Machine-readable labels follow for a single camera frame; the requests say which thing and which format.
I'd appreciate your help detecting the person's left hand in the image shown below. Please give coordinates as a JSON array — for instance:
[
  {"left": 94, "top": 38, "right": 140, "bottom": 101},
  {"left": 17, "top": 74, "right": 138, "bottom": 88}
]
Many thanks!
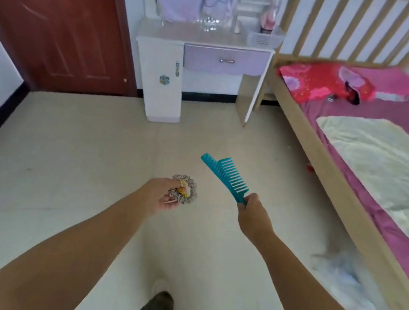
[{"left": 137, "top": 174, "right": 186, "bottom": 219}]

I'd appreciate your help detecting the person's right hand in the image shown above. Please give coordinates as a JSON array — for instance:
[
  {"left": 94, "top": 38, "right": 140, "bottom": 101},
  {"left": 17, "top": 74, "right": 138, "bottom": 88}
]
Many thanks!
[{"left": 232, "top": 190, "right": 279, "bottom": 248}]

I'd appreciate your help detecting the grey hair scrunchie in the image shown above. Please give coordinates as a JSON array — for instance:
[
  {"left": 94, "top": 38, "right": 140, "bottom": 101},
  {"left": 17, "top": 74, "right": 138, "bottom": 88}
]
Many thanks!
[{"left": 165, "top": 172, "right": 201, "bottom": 206}]

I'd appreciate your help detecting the teal comb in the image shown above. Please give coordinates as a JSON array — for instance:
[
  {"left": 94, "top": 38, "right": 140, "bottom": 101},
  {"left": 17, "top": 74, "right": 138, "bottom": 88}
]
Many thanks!
[{"left": 194, "top": 152, "right": 254, "bottom": 207}]

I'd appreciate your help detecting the person's right forearm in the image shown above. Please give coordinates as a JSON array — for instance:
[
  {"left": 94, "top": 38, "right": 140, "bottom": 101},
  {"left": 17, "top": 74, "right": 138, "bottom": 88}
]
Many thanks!
[{"left": 242, "top": 229, "right": 409, "bottom": 310}]

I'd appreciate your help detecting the person's left forearm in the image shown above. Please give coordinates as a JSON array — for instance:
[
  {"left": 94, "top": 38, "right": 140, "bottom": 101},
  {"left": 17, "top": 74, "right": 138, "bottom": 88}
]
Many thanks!
[{"left": 0, "top": 172, "right": 160, "bottom": 310}]

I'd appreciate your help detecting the white dressing table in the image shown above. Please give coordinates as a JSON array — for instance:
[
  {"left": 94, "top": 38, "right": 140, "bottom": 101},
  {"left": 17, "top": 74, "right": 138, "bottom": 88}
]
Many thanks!
[{"left": 124, "top": 15, "right": 278, "bottom": 139}]

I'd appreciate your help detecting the crumpled clear plastic bag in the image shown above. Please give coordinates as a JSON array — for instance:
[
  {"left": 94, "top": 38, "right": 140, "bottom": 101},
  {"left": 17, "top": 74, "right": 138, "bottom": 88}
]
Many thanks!
[{"left": 303, "top": 242, "right": 408, "bottom": 310}]

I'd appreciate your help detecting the cream blanket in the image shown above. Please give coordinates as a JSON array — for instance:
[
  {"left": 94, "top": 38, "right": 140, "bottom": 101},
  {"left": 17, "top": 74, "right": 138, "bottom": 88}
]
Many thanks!
[{"left": 298, "top": 109, "right": 409, "bottom": 261}]

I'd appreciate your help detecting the red floral pillow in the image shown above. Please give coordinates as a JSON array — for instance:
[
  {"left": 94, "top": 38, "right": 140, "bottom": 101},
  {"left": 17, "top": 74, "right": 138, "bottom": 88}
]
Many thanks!
[{"left": 273, "top": 55, "right": 381, "bottom": 114}]

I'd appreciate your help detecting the clear glass dish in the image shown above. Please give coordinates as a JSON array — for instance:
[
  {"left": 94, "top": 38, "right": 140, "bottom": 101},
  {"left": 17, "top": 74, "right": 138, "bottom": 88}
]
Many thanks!
[{"left": 196, "top": 12, "right": 224, "bottom": 34}]

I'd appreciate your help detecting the white plastic basket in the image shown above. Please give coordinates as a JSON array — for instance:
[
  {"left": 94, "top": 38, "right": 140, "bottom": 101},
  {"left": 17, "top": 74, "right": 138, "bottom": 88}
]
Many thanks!
[{"left": 242, "top": 23, "right": 287, "bottom": 51}]

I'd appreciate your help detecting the purple bed sheet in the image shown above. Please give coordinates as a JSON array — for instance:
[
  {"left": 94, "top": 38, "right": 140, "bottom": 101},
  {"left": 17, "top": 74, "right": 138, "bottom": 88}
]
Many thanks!
[{"left": 273, "top": 82, "right": 409, "bottom": 303}]

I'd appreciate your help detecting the pink bottle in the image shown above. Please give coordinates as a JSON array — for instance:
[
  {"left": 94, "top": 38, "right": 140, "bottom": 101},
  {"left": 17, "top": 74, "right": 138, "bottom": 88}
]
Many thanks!
[{"left": 259, "top": 0, "right": 283, "bottom": 36}]

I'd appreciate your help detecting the red-brown wooden door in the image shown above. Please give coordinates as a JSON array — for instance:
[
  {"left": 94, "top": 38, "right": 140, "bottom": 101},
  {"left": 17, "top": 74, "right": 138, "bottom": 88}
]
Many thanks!
[{"left": 0, "top": 0, "right": 152, "bottom": 107}]

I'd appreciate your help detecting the light wooden bed frame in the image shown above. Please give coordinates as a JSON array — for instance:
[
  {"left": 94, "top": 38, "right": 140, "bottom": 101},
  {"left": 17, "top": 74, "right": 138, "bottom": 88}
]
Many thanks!
[{"left": 223, "top": 0, "right": 409, "bottom": 310}]

